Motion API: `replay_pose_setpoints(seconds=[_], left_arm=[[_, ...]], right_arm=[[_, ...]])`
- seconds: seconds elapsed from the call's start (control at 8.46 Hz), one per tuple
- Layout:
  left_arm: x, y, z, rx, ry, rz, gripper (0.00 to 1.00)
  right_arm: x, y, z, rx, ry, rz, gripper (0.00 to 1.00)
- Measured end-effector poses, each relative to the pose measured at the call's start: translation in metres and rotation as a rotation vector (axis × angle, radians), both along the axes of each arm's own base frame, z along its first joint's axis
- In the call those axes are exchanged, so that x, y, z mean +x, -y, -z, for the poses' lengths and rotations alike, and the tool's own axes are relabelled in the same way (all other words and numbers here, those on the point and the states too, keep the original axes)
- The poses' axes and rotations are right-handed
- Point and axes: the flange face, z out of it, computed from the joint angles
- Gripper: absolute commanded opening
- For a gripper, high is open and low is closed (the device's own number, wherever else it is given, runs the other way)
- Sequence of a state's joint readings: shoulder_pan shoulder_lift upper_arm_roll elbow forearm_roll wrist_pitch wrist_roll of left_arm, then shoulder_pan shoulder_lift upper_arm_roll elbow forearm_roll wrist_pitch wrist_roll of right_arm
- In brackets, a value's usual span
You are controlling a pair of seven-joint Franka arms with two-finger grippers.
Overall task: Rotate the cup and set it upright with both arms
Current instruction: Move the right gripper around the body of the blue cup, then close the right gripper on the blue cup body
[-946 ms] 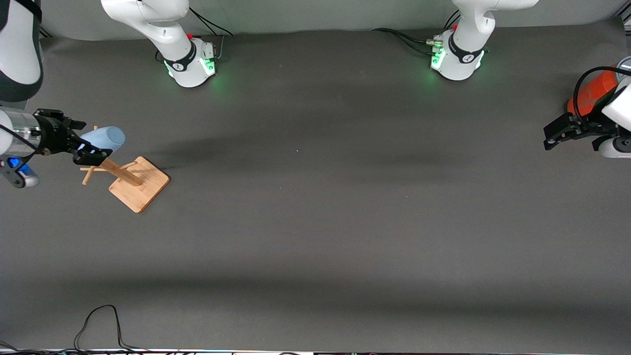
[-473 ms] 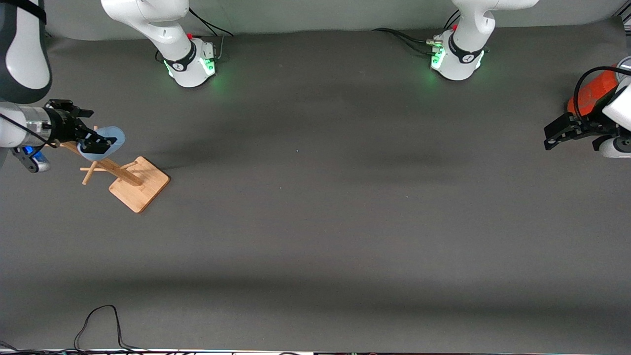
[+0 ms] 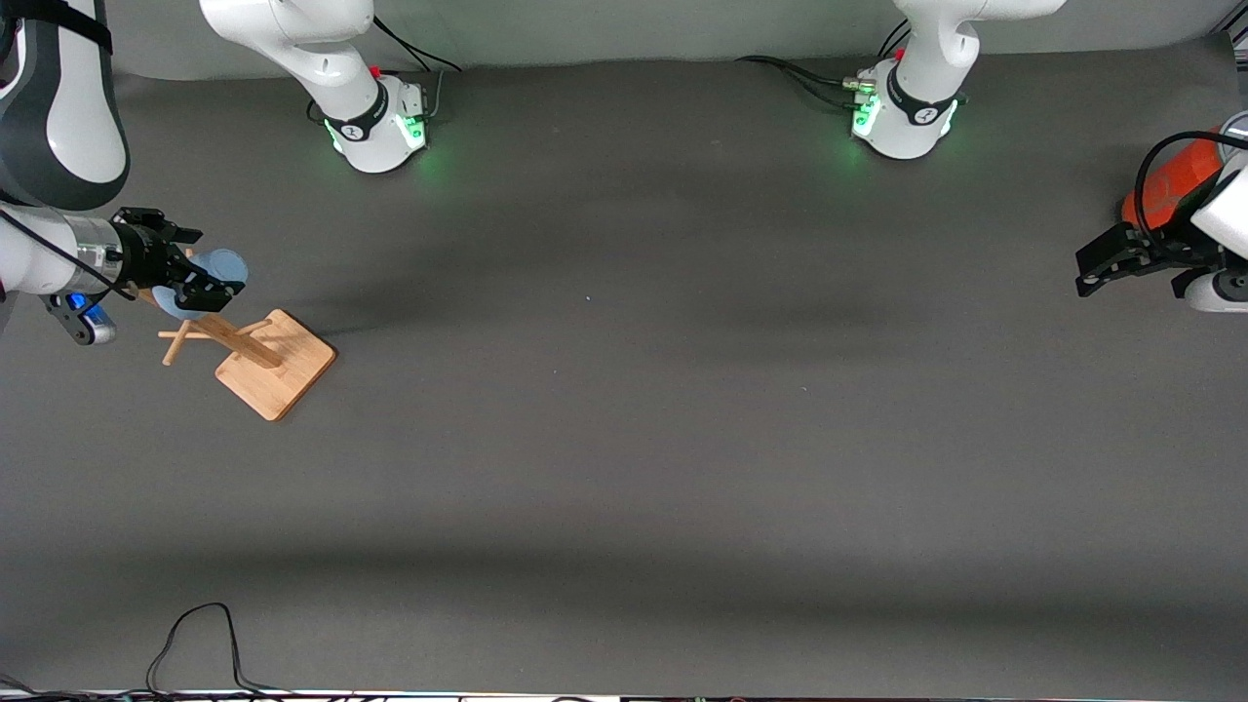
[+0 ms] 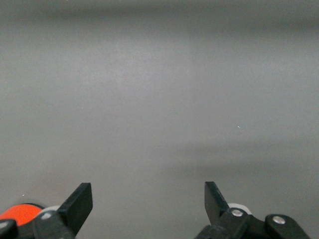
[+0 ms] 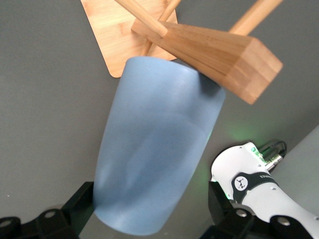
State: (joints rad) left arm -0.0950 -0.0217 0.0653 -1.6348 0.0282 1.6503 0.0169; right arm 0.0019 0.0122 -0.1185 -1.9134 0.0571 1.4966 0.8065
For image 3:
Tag light blue cup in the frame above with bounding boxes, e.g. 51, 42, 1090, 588
151, 249, 249, 323

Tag wooden cup rack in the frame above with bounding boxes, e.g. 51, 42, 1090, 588
136, 288, 337, 422

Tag orange can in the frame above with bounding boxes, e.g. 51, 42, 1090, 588
1121, 127, 1228, 230

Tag dark grey table mat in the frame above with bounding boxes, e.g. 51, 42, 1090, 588
0, 34, 1248, 698

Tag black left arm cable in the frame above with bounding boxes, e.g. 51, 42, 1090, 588
1131, 130, 1248, 240

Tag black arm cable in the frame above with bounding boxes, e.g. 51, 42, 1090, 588
1131, 130, 1248, 240
0, 210, 137, 301

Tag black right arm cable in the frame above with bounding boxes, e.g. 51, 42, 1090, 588
0, 210, 137, 301

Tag black right arm base cables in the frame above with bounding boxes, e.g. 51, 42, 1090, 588
369, 14, 461, 126

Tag black arm base cables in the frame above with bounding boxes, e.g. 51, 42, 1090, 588
369, 14, 461, 126
736, 19, 913, 110

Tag thin black looped cable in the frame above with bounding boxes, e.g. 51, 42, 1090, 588
146, 603, 293, 697

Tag black left arm base cables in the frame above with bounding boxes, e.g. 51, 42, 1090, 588
736, 19, 913, 110

